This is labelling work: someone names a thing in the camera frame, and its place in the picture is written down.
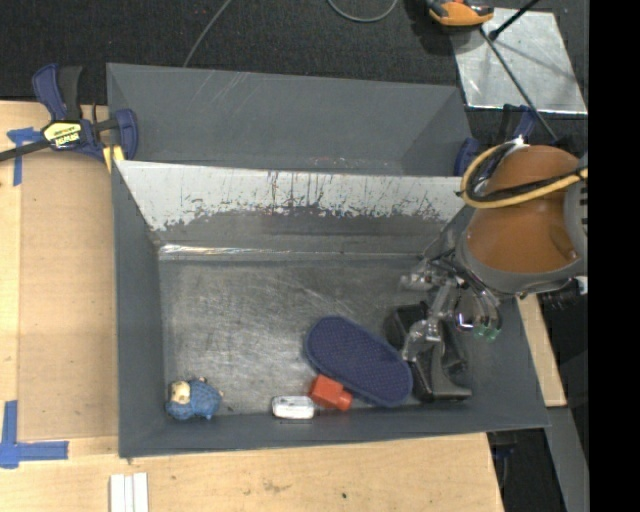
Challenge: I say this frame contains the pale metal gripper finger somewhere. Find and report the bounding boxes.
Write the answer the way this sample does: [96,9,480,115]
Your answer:
[401,319,445,364]
[398,269,437,293]

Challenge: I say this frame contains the black stapler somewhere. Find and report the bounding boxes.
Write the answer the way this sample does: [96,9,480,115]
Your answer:
[383,303,474,404]

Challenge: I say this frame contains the blue dotted oval pad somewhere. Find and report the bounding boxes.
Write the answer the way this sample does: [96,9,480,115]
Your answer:
[302,314,415,409]

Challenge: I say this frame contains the red small block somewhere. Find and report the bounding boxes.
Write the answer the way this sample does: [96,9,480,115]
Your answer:
[307,374,355,413]

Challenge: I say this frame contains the white small box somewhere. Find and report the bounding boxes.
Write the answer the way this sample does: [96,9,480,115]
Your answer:
[270,394,317,421]

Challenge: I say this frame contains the grey metal bin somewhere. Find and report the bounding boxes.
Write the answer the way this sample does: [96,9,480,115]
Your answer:
[104,62,552,459]

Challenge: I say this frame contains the blue toy animal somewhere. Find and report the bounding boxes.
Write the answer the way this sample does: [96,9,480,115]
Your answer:
[164,376,225,422]

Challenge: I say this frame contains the black cylinder on white bracket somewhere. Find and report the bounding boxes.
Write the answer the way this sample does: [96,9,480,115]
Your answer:
[541,274,589,312]

